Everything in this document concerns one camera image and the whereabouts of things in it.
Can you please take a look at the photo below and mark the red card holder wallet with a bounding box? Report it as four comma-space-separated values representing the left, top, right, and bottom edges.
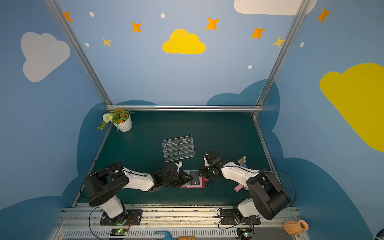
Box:
181, 170, 208, 189

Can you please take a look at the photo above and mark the clear acrylic card organizer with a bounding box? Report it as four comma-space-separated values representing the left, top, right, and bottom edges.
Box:
162, 136, 195, 163

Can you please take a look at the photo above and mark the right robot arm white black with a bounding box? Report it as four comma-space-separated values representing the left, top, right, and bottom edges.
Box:
200, 151, 291, 221

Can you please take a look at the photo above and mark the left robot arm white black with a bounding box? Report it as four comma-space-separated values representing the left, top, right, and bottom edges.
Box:
84, 161, 192, 219

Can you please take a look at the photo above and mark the right green circuit board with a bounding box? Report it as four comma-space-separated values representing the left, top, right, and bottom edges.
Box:
236, 228, 254, 240

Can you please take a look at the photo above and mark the green circuit board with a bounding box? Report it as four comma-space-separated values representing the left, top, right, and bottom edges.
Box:
110, 229, 129, 237
236, 228, 254, 240

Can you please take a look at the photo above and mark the white pot with flowers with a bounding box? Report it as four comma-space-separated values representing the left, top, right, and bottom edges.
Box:
97, 108, 132, 132

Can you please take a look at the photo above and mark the left green circuit board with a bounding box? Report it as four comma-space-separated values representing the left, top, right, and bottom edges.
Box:
110, 229, 129, 237

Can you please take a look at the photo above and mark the terracotta clay vase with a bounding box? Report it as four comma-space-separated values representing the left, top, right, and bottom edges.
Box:
284, 220, 309, 236

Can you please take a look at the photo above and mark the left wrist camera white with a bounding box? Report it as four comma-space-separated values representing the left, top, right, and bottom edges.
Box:
175, 161, 183, 173

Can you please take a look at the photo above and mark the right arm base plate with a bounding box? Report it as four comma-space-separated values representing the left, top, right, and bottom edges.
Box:
217, 208, 261, 226

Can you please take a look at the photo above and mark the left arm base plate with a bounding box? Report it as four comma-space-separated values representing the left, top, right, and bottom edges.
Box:
100, 210, 143, 226

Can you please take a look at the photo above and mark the teal handled tool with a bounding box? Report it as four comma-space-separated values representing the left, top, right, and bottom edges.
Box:
155, 231, 196, 240

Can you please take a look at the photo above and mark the aluminium rail front frame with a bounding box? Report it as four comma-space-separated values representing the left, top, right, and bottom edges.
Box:
49, 205, 309, 240

